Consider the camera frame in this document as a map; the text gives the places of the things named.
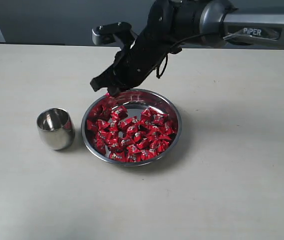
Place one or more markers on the steel cup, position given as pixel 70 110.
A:
pixel 56 128

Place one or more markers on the red wrapped candy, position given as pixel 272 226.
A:
pixel 147 154
pixel 117 156
pixel 147 114
pixel 119 113

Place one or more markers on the round steel plate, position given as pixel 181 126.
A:
pixel 102 135

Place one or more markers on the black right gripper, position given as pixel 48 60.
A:
pixel 148 51

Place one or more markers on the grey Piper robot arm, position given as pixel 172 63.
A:
pixel 210 23

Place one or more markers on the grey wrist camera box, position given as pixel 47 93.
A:
pixel 119 33

